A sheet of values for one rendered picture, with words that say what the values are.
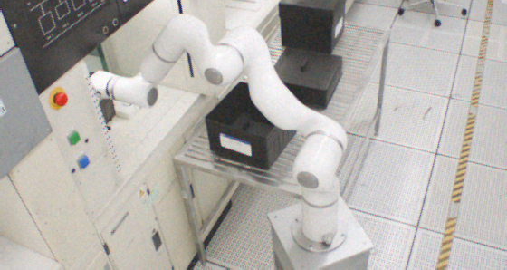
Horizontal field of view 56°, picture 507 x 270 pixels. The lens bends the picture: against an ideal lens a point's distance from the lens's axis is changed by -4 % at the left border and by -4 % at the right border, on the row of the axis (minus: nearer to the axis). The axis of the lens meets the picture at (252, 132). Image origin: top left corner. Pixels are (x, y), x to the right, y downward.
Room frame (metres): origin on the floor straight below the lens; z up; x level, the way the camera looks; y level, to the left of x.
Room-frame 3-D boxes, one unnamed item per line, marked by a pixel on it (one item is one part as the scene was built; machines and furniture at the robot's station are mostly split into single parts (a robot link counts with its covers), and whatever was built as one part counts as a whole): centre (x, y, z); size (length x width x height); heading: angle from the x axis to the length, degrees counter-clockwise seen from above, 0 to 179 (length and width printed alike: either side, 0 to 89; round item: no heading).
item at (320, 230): (1.06, -0.20, 0.85); 0.19 x 0.19 x 0.18
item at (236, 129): (1.55, -0.01, 0.85); 0.28 x 0.28 x 0.17; 57
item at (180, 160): (1.92, -0.24, 0.38); 1.30 x 0.60 x 0.76; 152
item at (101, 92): (1.43, 0.50, 1.19); 0.11 x 0.10 x 0.07; 62
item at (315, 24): (2.33, -0.37, 0.89); 0.29 x 0.29 x 0.25; 64
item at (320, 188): (1.03, -0.18, 1.07); 0.19 x 0.12 x 0.24; 152
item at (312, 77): (1.91, -0.27, 0.83); 0.29 x 0.29 x 0.13; 63
